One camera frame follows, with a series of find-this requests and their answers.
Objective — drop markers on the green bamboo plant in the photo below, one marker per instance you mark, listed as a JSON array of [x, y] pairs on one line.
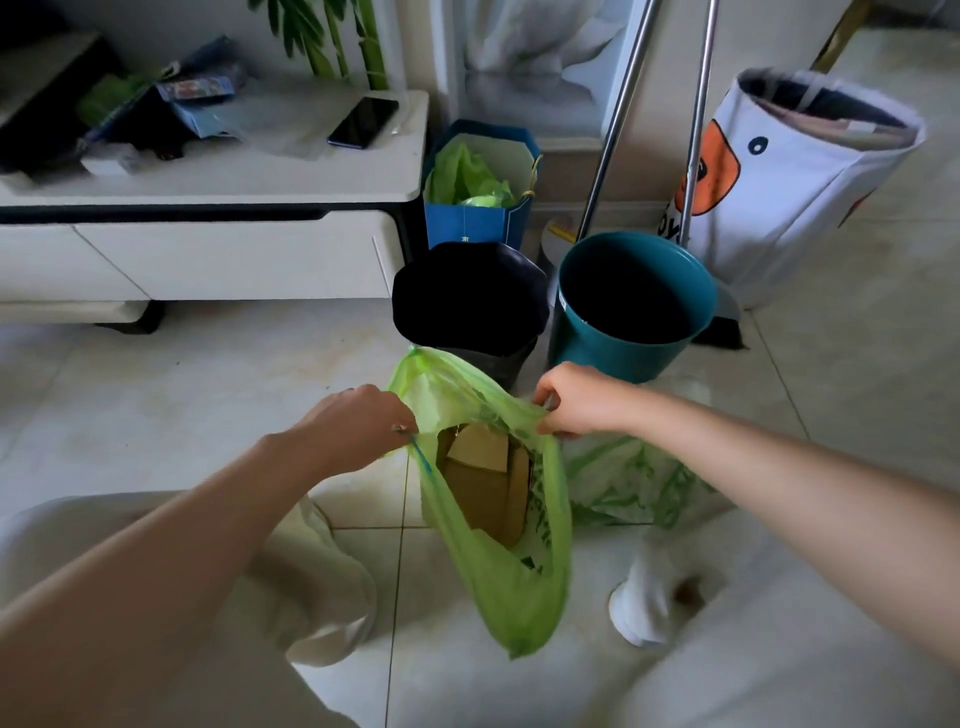
[[330, 37]]

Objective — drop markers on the crumpled green plastic bag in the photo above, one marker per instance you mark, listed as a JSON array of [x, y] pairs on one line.
[[465, 176]]

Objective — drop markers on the teal plastic bin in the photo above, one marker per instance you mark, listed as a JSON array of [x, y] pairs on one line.
[[630, 307]]

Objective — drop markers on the green packet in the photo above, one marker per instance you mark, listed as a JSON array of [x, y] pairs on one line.
[[105, 97]]

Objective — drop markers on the wooden chair leg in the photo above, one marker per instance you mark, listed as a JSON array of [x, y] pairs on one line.
[[840, 34]]

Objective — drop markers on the person's left fingers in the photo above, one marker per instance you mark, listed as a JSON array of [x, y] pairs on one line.
[[397, 426]]

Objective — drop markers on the person's left forearm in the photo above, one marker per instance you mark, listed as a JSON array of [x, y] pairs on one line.
[[150, 570]]

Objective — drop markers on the brown cardboard box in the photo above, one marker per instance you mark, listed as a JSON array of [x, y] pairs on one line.
[[487, 480]]

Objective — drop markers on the black smartphone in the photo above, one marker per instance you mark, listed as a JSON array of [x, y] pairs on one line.
[[364, 121]]

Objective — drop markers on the white shoe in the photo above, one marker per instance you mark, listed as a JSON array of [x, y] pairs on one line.
[[637, 607]]

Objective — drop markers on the green plastic bag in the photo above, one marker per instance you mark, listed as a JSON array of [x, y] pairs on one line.
[[465, 176], [517, 592]]

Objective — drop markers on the white curtain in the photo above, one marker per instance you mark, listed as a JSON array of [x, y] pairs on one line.
[[540, 37]]

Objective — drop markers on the black television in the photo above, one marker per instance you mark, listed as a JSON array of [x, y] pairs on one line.
[[37, 97]]

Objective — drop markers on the blue paper bag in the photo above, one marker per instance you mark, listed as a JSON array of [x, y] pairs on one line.
[[472, 225]]

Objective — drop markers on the person's right fingers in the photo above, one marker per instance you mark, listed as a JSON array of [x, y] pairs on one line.
[[549, 394]]

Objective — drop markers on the person's right hand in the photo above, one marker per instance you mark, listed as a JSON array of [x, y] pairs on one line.
[[592, 401]]

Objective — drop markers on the black lined trash bin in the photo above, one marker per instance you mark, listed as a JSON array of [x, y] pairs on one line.
[[469, 300]]

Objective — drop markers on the white duck print fabric bag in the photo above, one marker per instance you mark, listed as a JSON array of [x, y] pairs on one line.
[[795, 195]]

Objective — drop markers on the light beige trousers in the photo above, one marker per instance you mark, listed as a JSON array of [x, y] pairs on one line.
[[315, 600]]

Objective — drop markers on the white television cabinet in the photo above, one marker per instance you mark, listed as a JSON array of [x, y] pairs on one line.
[[225, 232]]

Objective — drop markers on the person's left hand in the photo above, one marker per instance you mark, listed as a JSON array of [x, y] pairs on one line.
[[352, 431]]

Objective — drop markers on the white bag with green print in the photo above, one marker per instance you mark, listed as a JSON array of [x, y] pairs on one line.
[[637, 476]]

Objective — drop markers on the person's right forearm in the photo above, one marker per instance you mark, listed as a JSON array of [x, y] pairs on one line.
[[810, 502]]

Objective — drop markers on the small white box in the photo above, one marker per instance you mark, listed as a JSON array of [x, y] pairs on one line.
[[112, 159]]

